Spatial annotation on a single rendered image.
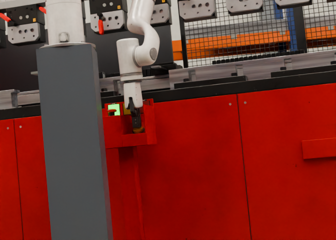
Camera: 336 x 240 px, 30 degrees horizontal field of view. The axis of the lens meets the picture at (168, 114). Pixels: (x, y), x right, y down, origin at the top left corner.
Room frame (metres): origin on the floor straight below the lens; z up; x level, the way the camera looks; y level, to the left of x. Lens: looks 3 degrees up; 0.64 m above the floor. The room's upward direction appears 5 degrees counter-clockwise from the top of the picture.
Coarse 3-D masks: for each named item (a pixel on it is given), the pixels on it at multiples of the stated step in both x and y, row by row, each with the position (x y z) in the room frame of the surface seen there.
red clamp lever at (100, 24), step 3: (99, 12) 2.67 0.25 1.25; (99, 15) 2.67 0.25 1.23; (102, 15) 2.69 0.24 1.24; (99, 18) 2.68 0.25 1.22; (99, 21) 2.67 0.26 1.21; (102, 21) 2.69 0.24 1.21; (99, 24) 2.67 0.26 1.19; (102, 24) 2.68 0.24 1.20; (99, 27) 2.67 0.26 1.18; (102, 27) 2.68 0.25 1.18; (99, 30) 2.67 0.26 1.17; (102, 30) 2.67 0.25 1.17; (99, 33) 2.67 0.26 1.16; (102, 33) 2.68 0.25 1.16
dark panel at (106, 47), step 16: (128, 32) 3.25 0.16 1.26; (160, 32) 3.21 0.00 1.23; (16, 48) 3.40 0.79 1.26; (32, 48) 3.37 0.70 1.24; (96, 48) 3.29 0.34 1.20; (112, 48) 3.27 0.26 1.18; (160, 48) 3.21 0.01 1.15; (0, 64) 3.42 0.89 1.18; (16, 64) 3.40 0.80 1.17; (32, 64) 3.38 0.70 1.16; (112, 64) 3.27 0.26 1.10; (0, 80) 3.42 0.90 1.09; (16, 80) 3.40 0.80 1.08; (32, 80) 3.38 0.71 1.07
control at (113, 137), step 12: (120, 108) 2.49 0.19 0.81; (144, 108) 2.32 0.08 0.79; (108, 120) 2.34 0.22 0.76; (120, 120) 2.33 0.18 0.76; (144, 120) 2.31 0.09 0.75; (108, 132) 2.34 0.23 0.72; (120, 132) 2.33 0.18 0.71; (144, 132) 2.31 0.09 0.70; (108, 144) 2.34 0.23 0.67; (120, 144) 2.33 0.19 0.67; (132, 144) 2.32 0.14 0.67; (144, 144) 2.31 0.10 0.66
